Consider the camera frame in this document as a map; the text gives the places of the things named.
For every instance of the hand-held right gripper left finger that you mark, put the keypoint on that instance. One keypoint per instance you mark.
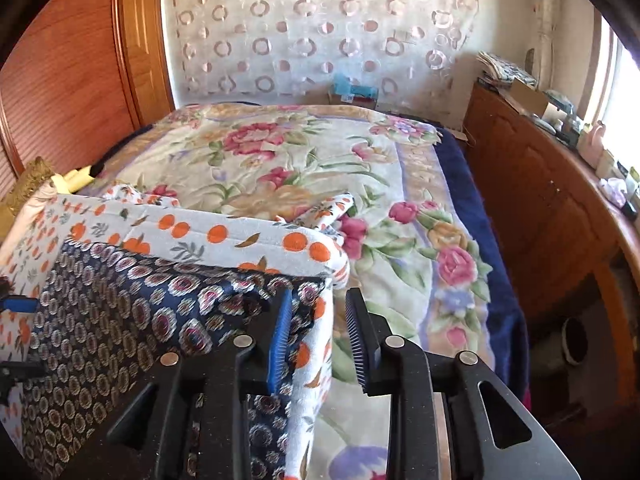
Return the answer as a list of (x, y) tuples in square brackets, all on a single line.
[(281, 340)]

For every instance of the stack of printed cloths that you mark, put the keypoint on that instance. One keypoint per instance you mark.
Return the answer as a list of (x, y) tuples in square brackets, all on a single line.
[(502, 67)]

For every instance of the sheer circle pattern curtain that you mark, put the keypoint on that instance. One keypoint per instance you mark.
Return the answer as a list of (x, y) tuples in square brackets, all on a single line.
[(300, 35)]

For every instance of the navy medallion print pajama top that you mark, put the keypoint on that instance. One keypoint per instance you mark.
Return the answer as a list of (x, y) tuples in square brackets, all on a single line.
[(125, 310)]

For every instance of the round bowl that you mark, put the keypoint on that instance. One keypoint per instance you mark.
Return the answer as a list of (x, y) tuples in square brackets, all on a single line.
[(575, 340)]

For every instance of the orange fruit print quilt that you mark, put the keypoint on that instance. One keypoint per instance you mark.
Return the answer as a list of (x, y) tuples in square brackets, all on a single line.
[(200, 232)]

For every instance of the white folded cloth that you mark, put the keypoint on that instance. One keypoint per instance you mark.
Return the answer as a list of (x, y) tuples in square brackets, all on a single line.
[(42, 197)]

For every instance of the wooden headboard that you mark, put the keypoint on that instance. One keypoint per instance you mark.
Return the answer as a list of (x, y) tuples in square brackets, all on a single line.
[(65, 60)]

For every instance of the gold paisley cloth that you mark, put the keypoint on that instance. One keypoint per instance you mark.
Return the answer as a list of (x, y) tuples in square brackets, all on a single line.
[(22, 185)]

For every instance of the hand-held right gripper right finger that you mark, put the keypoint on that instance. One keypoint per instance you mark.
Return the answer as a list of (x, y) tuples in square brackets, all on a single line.
[(357, 345)]

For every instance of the yellow cloth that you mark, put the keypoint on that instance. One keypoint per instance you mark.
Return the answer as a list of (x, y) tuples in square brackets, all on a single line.
[(75, 178)]

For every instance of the window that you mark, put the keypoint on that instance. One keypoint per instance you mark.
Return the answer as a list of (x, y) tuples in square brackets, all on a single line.
[(620, 85)]

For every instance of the wooden cabinet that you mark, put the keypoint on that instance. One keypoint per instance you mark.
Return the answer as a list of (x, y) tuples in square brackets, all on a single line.
[(540, 200)]

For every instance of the blue box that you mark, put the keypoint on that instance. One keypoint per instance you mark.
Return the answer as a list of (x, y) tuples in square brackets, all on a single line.
[(352, 89)]

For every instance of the floral blanket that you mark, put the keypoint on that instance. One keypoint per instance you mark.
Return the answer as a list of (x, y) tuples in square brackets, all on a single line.
[(300, 160)]

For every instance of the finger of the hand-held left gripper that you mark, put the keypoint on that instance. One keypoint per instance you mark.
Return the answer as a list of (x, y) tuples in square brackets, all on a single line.
[(17, 375), (17, 305)]

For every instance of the navy blue blanket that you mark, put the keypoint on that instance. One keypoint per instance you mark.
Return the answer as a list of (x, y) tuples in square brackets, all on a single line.
[(490, 270)]

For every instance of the cardboard box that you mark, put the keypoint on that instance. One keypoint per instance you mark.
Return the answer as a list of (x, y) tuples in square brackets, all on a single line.
[(530, 96)]

